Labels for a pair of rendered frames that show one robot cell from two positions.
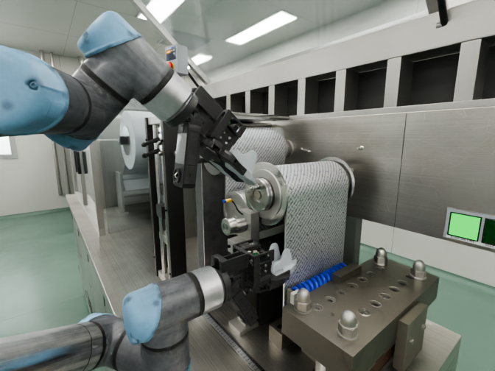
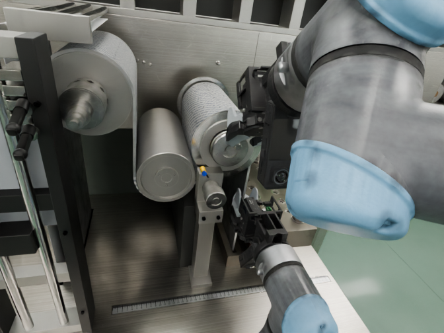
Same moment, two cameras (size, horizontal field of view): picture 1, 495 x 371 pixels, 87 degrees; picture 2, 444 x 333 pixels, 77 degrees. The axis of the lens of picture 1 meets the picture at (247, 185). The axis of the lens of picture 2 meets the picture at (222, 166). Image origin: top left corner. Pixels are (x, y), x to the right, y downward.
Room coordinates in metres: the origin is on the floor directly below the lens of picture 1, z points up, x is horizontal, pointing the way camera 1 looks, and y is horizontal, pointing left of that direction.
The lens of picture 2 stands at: (0.42, 0.44, 1.49)
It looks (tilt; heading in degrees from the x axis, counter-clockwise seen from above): 30 degrees down; 290
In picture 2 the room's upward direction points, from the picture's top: 8 degrees clockwise
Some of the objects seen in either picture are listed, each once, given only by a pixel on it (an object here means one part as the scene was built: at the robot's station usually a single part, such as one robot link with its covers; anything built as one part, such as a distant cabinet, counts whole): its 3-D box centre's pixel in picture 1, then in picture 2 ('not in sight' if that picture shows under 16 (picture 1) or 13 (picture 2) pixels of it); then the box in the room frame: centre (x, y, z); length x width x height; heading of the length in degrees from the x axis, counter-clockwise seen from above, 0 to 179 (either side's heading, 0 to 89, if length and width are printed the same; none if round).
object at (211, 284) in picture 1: (205, 288); (276, 265); (0.43, 0.08, 1.11); 0.08 x 0.05 x 0.08; 38
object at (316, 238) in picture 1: (317, 244); (230, 169); (0.62, -0.18, 1.11); 0.23 x 0.01 x 0.18; 128
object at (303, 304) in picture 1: (303, 298); not in sight; (0.49, -0.11, 1.05); 0.04 x 0.04 x 0.04
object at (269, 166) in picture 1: (264, 193); (227, 145); (0.59, -0.04, 1.25); 0.15 x 0.01 x 0.15; 38
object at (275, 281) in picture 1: (271, 277); not in sight; (0.50, -0.05, 1.09); 0.09 x 0.05 x 0.02; 127
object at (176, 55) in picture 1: (174, 60); not in sight; (1.04, 0.27, 1.66); 0.07 x 0.07 x 0.10; 54
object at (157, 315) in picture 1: (163, 308); (298, 308); (0.38, 0.14, 1.11); 0.11 x 0.08 x 0.09; 128
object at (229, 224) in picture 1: (229, 226); (215, 197); (0.57, 0.04, 1.18); 0.04 x 0.02 x 0.04; 38
